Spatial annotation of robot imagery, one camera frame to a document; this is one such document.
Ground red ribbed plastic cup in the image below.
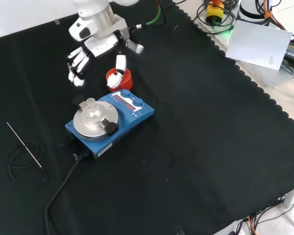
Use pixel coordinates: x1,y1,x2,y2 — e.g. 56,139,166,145
105,68,133,93

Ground black cable loops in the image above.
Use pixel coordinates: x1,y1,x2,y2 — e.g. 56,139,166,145
196,0,237,35

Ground thin metal probe rod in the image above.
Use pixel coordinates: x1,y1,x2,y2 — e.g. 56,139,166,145
6,121,43,169

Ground thin black coiled cable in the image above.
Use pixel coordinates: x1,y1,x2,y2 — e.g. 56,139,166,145
6,140,49,188

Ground green cable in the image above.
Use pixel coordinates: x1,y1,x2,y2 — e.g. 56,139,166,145
145,0,166,26

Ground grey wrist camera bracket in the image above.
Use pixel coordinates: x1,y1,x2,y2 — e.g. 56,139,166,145
114,14,145,54

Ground white table leg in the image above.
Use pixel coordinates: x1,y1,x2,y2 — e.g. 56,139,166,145
283,185,294,209

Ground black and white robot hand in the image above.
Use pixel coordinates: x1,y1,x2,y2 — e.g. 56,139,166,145
67,32,127,89

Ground pale paper board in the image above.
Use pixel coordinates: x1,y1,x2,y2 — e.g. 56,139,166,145
225,20,294,72

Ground thick black power cable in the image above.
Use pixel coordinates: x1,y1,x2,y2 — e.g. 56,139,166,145
44,152,92,235

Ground clear round-bottom glass flask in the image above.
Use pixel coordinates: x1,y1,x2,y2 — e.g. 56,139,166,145
84,97,100,121

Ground orange cable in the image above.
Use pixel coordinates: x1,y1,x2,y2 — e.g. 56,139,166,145
264,0,288,31

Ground heater with blue base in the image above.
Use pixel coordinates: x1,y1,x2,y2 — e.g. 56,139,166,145
65,88,155,160

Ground black bench cloth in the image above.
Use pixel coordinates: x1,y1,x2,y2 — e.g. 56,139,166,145
0,0,294,235

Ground yellow stop button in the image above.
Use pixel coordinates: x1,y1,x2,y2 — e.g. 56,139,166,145
206,0,225,24

